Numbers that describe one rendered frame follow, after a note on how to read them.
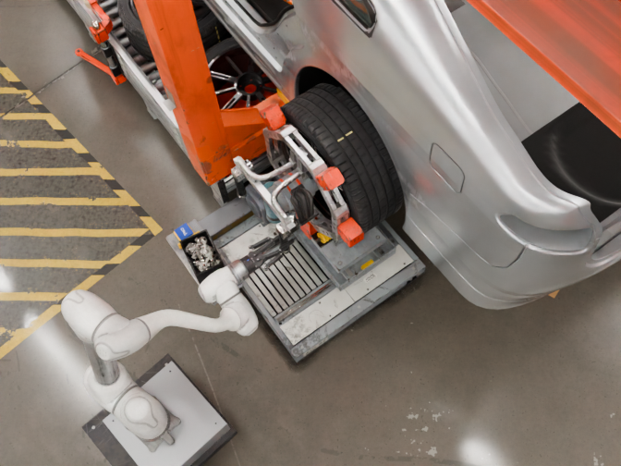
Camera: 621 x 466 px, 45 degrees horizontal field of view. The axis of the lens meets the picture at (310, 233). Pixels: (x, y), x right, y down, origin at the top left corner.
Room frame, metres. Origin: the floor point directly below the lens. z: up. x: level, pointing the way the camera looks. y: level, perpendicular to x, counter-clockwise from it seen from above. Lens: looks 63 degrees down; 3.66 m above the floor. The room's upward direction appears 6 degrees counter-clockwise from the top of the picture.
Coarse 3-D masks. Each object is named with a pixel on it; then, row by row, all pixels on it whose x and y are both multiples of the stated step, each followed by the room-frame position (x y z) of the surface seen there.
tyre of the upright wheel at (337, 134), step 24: (312, 96) 1.91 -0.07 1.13; (336, 96) 1.87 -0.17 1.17; (288, 120) 1.85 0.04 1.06; (312, 120) 1.76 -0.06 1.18; (336, 120) 1.74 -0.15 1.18; (360, 120) 1.73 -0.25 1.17; (336, 144) 1.64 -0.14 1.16; (360, 144) 1.64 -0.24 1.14; (360, 168) 1.55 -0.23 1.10; (384, 168) 1.57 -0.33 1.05; (360, 192) 1.48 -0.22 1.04; (384, 192) 1.51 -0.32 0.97; (360, 216) 1.43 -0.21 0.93; (384, 216) 1.48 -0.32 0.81
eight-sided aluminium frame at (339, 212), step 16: (288, 128) 1.77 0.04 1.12; (272, 144) 1.86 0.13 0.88; (288, 144) 1.70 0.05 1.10; (304, 144) 1.68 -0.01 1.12; (272, 160) 1.86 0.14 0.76; (304, 160) 1.61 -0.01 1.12; (320, 160) 1.60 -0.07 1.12; (336, 192) 1.50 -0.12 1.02; (336, 208) 1.45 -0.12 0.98; (320, 224) 1.57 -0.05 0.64; (336, 224) 1.42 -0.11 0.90
